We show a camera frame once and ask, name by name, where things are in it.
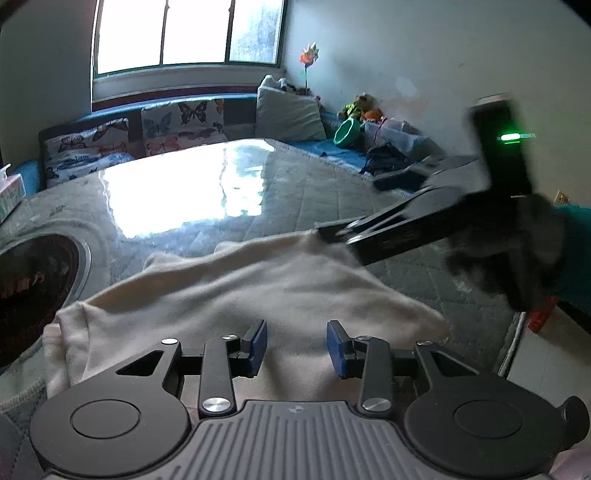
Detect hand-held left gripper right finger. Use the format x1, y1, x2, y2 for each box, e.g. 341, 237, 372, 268
326, 320, 504, 414

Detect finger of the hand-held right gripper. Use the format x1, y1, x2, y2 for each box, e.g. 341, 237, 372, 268
372, 156, 483, 193
315, 185, 492, 267

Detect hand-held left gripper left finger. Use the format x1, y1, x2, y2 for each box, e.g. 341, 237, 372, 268
92, 319, 269, 416

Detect cream pants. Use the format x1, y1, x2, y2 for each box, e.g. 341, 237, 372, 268
44, 230, 451, 407

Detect person's right hand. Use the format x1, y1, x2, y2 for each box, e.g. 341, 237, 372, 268
444, 193, 570, 311

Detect dark blue jacket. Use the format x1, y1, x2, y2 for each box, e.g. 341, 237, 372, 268
360, 142, 411, 178

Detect clear plastic storage box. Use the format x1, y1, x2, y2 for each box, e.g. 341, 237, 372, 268
365, 117, 423, 153

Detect green bowl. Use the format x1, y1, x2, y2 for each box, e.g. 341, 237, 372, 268
333, 117, 362, 147

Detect brown plush bear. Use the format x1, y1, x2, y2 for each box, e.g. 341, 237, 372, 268
337, 93, 375, 121

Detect blue sofa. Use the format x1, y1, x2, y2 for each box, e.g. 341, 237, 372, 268
14, 92, 462, 195

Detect grey pillow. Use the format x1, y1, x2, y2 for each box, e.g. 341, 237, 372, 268
255, 85, 328, 141

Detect colourful pinwheel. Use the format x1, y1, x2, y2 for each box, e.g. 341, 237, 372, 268
299, 42, 320, 90

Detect white black plush toy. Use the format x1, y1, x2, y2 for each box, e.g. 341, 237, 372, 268
261, 75, 301, 95

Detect butterfly print cushion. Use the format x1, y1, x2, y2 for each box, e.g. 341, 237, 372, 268
141, 99, 227, 158
44, 119, 134, 188

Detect pink printed paper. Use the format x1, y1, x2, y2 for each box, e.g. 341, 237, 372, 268
547, 445, 591, 480

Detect green framed window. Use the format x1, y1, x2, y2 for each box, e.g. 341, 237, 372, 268
92, 0, 287, 86

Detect white tissue box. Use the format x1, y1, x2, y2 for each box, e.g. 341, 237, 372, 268
0, 164, 25, 222

